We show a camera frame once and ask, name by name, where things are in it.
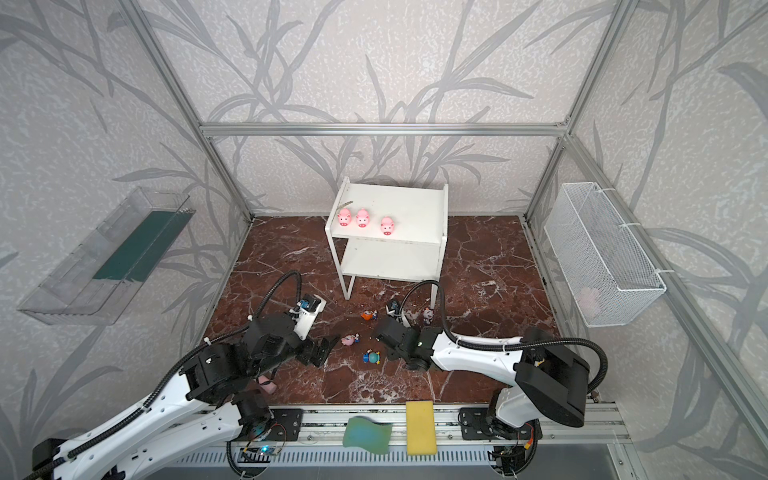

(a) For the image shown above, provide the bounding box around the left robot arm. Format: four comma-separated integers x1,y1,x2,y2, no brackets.
29,287,339,479

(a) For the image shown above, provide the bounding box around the pink pig toy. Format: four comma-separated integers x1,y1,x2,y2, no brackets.
337,208,352,227
355,209,370,228
380,217,395,236

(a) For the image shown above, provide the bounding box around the yellow sponge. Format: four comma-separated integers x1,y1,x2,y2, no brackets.
405,401,438,456

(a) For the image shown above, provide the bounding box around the clear plastic wall bin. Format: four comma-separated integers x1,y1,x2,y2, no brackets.
18,187,196,326

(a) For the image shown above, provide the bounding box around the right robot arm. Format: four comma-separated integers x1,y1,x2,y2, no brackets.
374,280,608,429

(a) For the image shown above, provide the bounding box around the small white Doraemon figure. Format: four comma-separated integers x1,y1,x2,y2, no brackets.
422,307,434,325

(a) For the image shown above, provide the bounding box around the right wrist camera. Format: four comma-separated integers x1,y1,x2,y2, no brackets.
386,299,401,318

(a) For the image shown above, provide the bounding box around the green blue sponge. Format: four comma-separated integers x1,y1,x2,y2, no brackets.
342,416,393,455

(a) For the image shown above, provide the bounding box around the pink Doraemon figure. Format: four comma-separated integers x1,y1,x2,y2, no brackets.
340,334,360,346

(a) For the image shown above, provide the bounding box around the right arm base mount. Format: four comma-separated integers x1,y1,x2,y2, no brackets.
458,407,542,441

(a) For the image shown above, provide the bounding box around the white two-tier shelf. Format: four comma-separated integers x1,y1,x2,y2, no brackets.
325,178,449,300

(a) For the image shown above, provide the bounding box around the pink object in basket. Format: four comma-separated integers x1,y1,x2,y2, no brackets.
575,287,602,320

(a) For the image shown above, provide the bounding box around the green circuit board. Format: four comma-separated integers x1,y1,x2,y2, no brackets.
241,445,283,463

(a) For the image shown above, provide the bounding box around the white wire mesh basket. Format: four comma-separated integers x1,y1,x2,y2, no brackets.
544,182,667,328

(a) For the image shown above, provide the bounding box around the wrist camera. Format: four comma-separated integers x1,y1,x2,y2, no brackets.
289,294,327,340
386,299,401,318

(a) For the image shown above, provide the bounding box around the teal blue Doraemon figure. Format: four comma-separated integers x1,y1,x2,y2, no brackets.
362,350,381,365

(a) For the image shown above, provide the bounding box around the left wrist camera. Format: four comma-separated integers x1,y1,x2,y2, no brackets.
289,294,327,340

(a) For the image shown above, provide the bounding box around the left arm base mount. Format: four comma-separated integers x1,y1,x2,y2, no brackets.
238,408,304,443

